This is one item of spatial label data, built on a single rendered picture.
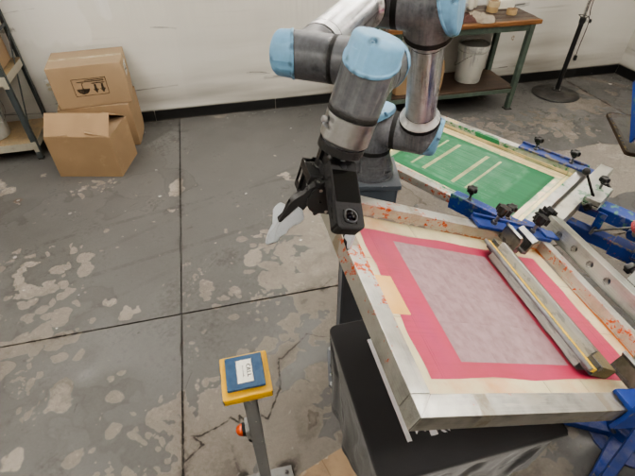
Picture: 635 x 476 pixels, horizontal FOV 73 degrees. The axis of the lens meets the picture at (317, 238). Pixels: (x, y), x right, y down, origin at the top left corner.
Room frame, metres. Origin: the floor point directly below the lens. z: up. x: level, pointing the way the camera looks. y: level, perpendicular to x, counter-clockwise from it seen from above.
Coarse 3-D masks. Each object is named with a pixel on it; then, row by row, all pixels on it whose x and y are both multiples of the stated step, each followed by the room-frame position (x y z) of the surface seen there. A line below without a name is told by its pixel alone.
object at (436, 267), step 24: (384, 240) 0.76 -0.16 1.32; (408, 240) 0.80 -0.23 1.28; (432, 240) 0.83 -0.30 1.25; (384, 264) 0.66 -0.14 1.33; (408, 264) 0.69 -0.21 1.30; (432, 264) 0.72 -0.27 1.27; (456, 264) 0.75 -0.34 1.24; (480, 264) 0.79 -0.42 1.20; (528, 264) 0.87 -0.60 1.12; (408, 288) 0.61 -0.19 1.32; (432, 288) 0.63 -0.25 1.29; (456, 288) 0.66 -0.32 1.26; (480, 288) 0.69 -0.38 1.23; (504, 288) 0.72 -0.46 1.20; (552, 288) 0.79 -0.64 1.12
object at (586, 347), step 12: (492, 252) 0.84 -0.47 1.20; (504, 252) 0.82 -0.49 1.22; (516, 264) 0.77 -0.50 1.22; (504, 276) 0.77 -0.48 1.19; (528, 276) 0.73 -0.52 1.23; (516, 288) 0.72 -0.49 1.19; (540, 288) 0.69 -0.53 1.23; (528, 300) 0.68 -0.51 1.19; (552, 300) 0.65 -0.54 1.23; (540, 312) 0.64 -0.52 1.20; (552, 312) 0.63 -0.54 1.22; (564, 324) 0.59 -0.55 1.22; (552, 336) 0.58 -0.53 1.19; (576, 336) 0.55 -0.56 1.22; (564, 348) 0.54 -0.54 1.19; (588, 348) 0.52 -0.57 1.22; (576, 360) 0.51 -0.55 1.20
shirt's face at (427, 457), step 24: (336, 336) 0.75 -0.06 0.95; (360, 336) 0.75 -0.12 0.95; (360, 360) 0.67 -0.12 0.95; (360, 384) 0.60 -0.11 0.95; (360, 408) 0.53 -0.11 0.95; (384, 408) 0.53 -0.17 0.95; (384, 432) 0.47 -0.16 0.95; (456, 432) 0.47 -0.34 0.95; (480, 432) 0.47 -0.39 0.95; (504, 432) 0.47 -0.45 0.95; (528, 432) 0.47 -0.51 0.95; (552, 432) 0.47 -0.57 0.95; (384, 456) 0.42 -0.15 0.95; (408, 456) 0.42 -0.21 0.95; (432, 456) 0.42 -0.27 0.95; (456, 456) 0.42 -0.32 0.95
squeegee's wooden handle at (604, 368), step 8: (496, 240) 0.87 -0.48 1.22; (544, 288) 0.73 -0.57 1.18; (592, 344) 0.56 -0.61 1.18; (592, 360) 0.50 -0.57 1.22; (600, 360) 0.51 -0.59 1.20; (584, 368) 0.49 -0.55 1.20; (600, 368) 0.48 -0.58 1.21; (608, 368) 0.49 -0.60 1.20; (600, 376) 0.49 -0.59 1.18; (608, 376) 0.49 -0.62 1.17
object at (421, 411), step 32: (416, 224) 0.88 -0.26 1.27; (448, 224) 0.90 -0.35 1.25; (352, 256) 0.61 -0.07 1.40; (544, 256) 0.94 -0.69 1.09; (352, 288) 0.55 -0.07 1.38; (576, 288) 0.81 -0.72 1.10; (384, 320) 0.46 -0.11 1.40; (608, 320) 0.69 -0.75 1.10; (384, 352) 0.40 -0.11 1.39; (416, 384) 0.34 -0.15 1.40; (416, 416) 0.29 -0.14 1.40; (448, 416) 0.30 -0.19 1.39; (480, 416) 0.31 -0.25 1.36; (512, 416) 0.33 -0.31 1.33; (544, 416) 0.34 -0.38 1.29; (576, 416) 0.36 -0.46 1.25; (608, 416) 0.38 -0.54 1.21
